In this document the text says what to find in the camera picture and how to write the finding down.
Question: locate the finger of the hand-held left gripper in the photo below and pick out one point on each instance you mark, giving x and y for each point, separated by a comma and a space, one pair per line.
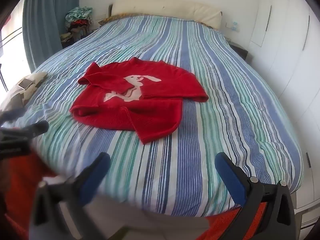
35, 128

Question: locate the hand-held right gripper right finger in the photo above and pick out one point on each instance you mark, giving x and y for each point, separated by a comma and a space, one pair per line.
231, 177

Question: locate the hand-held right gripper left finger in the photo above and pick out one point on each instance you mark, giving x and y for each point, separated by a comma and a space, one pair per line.
96, 173

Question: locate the red sweater with white rabbit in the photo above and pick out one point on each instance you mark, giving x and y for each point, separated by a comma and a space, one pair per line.
140, 97

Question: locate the pile of colourful clothes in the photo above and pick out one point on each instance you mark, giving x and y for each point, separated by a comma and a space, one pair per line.
78, 20

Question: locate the beige star patterned cushion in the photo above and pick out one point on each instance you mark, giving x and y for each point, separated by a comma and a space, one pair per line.
17, 97

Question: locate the orange-red cloth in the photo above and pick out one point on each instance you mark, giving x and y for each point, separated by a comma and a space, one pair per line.
225, 227

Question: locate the striped blue green bed blanket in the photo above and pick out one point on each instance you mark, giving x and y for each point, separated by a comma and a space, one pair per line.
187, 142

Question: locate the blue curtain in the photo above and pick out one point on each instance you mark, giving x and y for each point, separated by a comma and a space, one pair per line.
42, 22

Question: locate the white wardrobe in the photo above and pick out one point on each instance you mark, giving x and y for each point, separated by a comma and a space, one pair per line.
285, 55

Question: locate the white wall socket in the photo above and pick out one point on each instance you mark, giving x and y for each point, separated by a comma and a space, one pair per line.
233, 26

